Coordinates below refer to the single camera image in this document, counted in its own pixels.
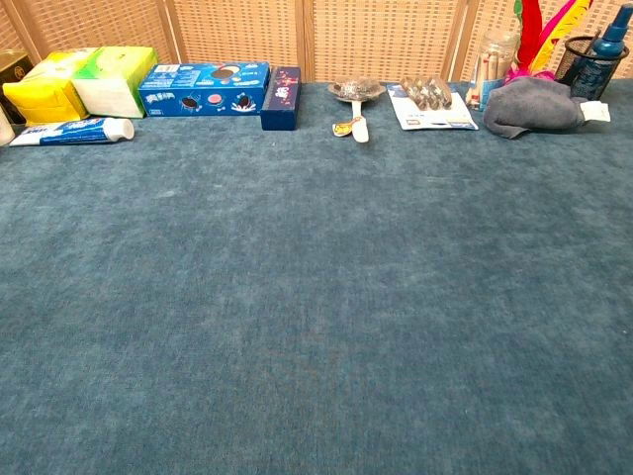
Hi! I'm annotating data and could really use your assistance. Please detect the blue velvet tablecloth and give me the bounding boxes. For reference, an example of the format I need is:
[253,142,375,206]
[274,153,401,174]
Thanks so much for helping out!
[0,78,633,475]

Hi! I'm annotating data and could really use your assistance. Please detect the dark blue narrow box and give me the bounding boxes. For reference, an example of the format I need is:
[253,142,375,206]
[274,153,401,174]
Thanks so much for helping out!
[260,65,303,132]

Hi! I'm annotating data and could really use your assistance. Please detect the blue white battery blister pack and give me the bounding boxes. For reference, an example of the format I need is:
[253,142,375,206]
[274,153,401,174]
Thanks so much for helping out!
[386,75,480,132]

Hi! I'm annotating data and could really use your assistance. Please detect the blue Oreo cookie box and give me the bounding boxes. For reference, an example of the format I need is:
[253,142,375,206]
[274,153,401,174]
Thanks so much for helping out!
[137,61,272,118]

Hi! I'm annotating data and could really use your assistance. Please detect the woven rattan folding screen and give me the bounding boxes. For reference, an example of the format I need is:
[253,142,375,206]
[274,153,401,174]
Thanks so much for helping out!
[0,0,633,84]

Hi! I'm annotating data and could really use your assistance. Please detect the clear jar of wooden sticks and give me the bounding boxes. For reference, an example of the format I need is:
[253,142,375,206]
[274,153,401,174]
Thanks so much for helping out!
[465,29,520,111]

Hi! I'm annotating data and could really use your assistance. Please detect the grey folded cloth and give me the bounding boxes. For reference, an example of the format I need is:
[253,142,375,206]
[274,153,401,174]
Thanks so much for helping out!
[482,77,592,140]

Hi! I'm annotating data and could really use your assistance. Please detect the green tissue pack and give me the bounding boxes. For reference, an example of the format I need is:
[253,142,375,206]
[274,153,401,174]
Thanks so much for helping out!
[71,46,159,120]

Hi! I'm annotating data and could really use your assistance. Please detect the blue white toothpaste tube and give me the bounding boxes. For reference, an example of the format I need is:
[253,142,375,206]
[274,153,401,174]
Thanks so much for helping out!
[9,117,136,147]

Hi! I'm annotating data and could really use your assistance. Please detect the colourful feather shuttlecock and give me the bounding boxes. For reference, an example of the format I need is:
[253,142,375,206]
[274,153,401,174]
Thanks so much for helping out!
[502,0,594,85]

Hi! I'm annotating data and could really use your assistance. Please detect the white cloth label tag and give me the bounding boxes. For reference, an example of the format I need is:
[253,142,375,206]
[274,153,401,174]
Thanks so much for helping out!
[579,100,612,123]

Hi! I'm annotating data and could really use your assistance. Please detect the yellow tissue pack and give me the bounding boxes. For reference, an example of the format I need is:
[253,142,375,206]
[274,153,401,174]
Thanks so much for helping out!
[2,47,100,127]

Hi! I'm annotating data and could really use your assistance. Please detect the black mesh pen holder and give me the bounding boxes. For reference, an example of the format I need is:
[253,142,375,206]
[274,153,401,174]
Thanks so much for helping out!
[555,35,631,101]

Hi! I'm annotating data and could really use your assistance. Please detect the white cylindrical container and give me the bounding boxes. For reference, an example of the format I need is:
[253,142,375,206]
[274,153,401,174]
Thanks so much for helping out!
[0,104,16,148]

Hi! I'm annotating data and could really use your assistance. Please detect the dark gold box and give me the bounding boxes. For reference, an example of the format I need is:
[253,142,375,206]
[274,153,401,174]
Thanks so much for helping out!
[0,49,35,125]

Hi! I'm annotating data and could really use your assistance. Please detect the blue spray bottle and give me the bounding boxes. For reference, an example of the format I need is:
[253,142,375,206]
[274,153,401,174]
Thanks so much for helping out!
[591,0,630,58]

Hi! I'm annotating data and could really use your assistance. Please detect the steel wool scrubber with handle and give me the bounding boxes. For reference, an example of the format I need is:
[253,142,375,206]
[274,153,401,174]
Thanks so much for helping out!
[327,77,387,144]

